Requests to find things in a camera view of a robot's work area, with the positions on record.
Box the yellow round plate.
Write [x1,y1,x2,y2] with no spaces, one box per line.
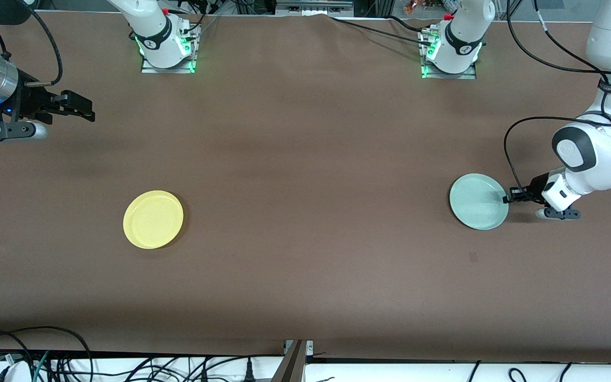
[123,190,184,249]

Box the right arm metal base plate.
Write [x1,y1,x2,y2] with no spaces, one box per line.
[140,24,198,74]

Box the black cable across cloth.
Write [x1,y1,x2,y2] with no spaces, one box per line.
[329,16,433,46]

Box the aluminium profile beam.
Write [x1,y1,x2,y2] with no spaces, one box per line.
[271,340,314,382]

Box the green cable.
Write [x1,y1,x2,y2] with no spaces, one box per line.
[32,350,51,382]

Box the pale green round plate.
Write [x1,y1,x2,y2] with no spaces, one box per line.
[449,173,510,231]

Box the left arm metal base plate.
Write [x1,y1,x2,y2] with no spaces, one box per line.
[420,27,477,80]

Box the brown table cloth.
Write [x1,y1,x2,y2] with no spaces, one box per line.
[0,11,611,356]

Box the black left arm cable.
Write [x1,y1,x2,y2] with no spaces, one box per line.
[503,0,611,192]

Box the black looped cable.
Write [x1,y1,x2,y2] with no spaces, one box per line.
[0,326,94,382]

